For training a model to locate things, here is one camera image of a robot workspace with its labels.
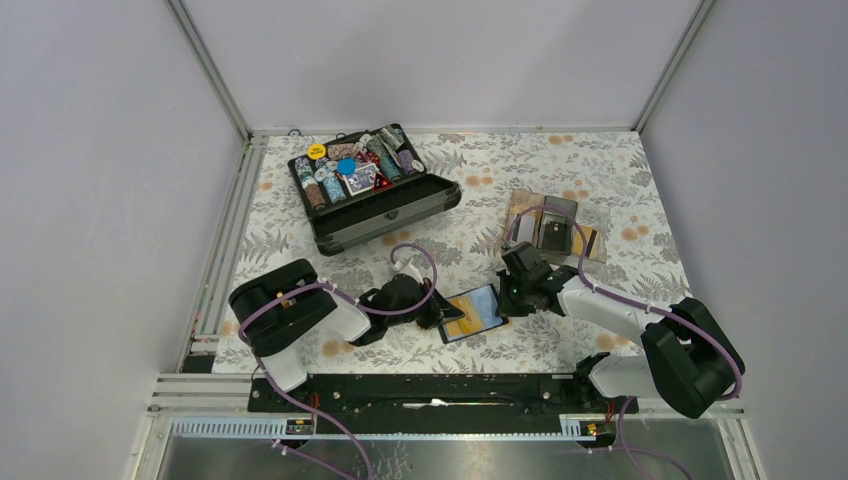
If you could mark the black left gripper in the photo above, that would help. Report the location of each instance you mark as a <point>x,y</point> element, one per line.
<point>439,309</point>

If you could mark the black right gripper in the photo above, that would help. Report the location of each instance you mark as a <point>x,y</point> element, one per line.
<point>510,309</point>

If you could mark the black card holder wallet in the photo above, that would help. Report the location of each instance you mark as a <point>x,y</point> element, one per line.
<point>487,299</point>

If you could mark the gold credit card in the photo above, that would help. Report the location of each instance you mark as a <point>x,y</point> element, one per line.
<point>458,329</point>

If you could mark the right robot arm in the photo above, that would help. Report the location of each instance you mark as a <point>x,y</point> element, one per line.
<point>686,360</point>

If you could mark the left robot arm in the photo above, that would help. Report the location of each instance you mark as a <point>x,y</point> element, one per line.
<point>276,309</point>

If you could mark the white striped card in box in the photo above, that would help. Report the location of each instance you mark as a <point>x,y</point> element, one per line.
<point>525,229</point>

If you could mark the smoky grey transparent card box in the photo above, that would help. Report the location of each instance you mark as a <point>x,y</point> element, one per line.
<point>558,210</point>

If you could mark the gold striped card in box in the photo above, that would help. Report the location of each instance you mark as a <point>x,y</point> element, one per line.
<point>587,242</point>

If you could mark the clear transparent card box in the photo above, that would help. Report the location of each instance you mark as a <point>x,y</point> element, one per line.
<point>594,221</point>

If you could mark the blue playing card deck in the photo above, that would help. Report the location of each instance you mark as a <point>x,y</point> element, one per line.
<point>361,180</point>

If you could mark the red triangular dealer button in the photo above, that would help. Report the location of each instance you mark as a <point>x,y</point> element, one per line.
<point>381,182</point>

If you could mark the black poker chip case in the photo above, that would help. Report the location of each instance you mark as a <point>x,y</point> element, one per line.
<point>417,193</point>

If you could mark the blue poker chip stack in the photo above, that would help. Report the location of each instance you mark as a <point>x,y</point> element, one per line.
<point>334,189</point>

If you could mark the brown poker chip stack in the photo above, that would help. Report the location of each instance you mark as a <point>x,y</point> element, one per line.
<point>315,196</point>

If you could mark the blue round dealer chip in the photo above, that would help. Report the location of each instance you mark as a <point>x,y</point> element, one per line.
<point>346,166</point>

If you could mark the yellow round chip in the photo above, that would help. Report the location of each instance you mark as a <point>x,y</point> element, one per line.
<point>316,151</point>

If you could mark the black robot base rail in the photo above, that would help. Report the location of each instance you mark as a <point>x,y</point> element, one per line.
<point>537,393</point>

